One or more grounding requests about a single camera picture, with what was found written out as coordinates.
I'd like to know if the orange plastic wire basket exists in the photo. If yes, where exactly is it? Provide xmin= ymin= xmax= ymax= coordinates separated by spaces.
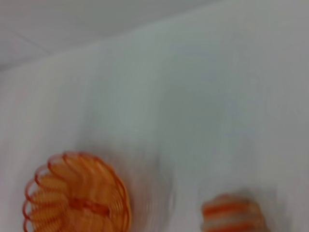
xmin=22 ymin=150 xmax=133 ymax=232

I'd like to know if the orange striped long bread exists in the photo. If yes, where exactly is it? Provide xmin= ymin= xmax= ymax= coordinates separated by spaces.
xmin=200 ymin=193 xmax=265 ymax=232

